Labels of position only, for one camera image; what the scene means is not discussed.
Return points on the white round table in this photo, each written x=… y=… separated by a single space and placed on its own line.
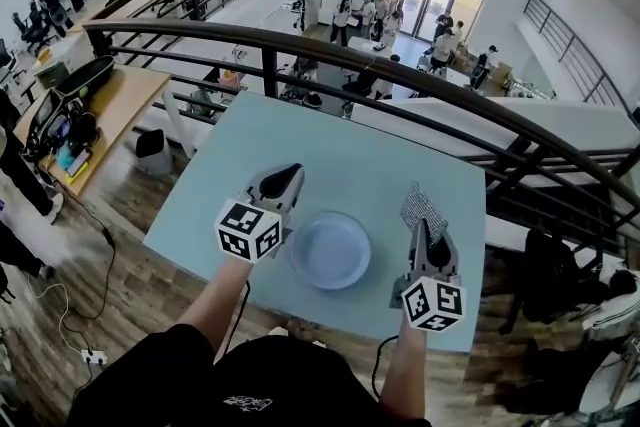
x=607 y=385

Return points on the black curved metal railing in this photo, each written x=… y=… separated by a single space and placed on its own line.
x=310 y=46

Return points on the green storage box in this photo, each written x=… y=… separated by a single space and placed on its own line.
x=51 y=74

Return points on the white power strip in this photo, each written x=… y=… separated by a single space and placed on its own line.
x=94 y=357

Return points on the grey mesh scrubber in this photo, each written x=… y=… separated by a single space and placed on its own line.
x=420 y=205

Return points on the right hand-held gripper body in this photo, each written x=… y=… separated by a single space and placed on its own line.
x=432 y=300

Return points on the white bin with black lid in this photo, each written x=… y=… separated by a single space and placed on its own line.
x=152 y=150

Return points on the person's black shirt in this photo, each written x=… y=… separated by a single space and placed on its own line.
x=200 y=385

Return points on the white rectangular table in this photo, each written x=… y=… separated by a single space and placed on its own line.
x=367 y=46

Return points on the pile of black bags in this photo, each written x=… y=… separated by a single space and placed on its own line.
x=550 y=275

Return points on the black electronic equipment pile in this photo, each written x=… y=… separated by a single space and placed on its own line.
x=62 y=125

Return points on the smartphone with yellow edge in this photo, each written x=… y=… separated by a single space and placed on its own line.
x=77 y=162

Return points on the black office chair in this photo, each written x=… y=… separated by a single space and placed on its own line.
x=32 y=30

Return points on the person's white shoe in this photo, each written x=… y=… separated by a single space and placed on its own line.
x=280 y=331

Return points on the person's left forearm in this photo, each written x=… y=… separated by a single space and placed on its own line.
x=220 y=295

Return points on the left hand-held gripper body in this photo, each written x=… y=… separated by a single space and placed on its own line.
x=250 y=227

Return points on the black bag on floor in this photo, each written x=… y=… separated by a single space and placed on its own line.
x=565 y=375

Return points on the wooden desk with white legs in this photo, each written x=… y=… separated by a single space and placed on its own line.
x=127 y=107

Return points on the person's right forearm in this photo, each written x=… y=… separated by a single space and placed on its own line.
x=404 y=365

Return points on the black stairway railing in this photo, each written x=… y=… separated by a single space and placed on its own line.
x=565 y=32

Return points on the long black case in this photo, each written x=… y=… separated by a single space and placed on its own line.
x=87 y=77

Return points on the light blue round plate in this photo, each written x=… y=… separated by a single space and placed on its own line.
x=331 y=252

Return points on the cardboard box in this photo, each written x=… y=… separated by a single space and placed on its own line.
x=501 y=74

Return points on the long wooden desk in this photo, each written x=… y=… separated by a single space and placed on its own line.
x=135 y=2

